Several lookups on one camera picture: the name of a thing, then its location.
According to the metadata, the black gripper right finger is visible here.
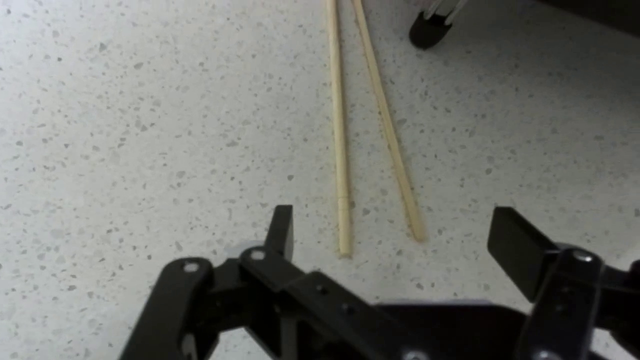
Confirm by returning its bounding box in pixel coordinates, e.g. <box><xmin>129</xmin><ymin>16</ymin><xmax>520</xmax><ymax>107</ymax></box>
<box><xmin>486</xmin><ymin>206</ymin><xmax>640</xmax><ymax>360</ymax></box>

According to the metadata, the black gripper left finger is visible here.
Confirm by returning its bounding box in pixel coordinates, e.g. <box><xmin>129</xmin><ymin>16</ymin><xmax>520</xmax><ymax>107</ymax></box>
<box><xmin>119</xmin><ymin>203</ymin><xmax>298</xmax><ymax>360</ymax></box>

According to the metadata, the light wooden stick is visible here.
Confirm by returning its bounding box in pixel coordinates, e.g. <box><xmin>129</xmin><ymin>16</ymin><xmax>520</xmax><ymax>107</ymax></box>
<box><xmin>351</xmin><ymin>0</ymin><xmax>428</xmax><ymax>244</ymax></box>
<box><xmin>324</xmin><ymin>0</ymin><xmax>355</xmax><ymax>260</ymax></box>

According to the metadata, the black silver coffee maker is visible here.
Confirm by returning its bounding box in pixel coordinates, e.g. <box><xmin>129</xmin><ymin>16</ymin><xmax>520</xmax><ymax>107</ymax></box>
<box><xmin>537</xmin><ymin>0</ymin><xmax>640</xmax><ymax>39</ymax></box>

